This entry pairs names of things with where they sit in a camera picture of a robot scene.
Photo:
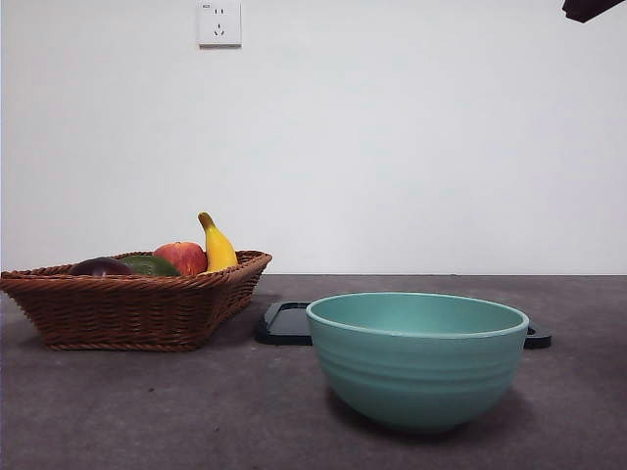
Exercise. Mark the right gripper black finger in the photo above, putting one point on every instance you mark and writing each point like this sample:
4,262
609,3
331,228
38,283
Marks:
585,10

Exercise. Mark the teal ribbed bowl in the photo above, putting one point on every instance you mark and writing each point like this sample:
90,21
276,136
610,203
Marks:
416,377

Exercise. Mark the dark purple plum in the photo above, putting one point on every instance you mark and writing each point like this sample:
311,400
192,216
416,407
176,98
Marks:
100,267

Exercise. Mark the black rectangular tray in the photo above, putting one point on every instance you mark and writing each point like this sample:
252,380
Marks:
284,325

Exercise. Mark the yellow banana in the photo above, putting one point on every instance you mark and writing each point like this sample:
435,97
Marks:
220,249

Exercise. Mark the red yellow apple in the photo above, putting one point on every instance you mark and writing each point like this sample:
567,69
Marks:
185,257

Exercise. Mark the green avocado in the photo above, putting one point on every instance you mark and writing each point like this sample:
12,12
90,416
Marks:
157,266

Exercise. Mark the brown wicker basket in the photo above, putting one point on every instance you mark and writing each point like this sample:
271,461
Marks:
122,313

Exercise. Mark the white wall power socket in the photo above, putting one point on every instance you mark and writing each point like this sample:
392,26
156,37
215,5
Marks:
220,24

